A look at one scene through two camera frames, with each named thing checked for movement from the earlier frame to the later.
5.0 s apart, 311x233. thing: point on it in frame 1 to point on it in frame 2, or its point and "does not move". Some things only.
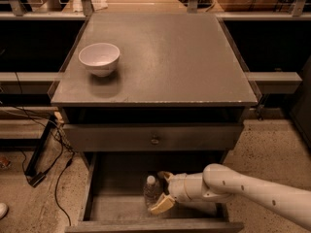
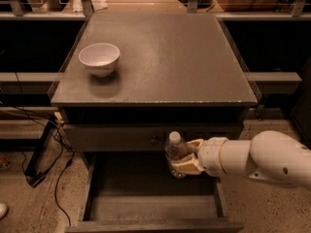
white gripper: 177,185 to 210,155
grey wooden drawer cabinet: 144,93 does not move
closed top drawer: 155,137 does not move
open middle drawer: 113,189 does not move
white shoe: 3,210 does not move
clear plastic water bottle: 152,192 to 175,149
